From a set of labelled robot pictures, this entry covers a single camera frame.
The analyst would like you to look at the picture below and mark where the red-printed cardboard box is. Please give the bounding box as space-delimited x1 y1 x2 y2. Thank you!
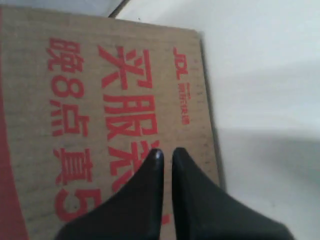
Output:
0 4 220 240

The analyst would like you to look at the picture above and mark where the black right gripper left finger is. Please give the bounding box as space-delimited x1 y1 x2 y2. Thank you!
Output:
55 148 164 240

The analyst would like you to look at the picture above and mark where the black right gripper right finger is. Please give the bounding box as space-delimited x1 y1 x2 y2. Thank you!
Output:
171 147 294 240

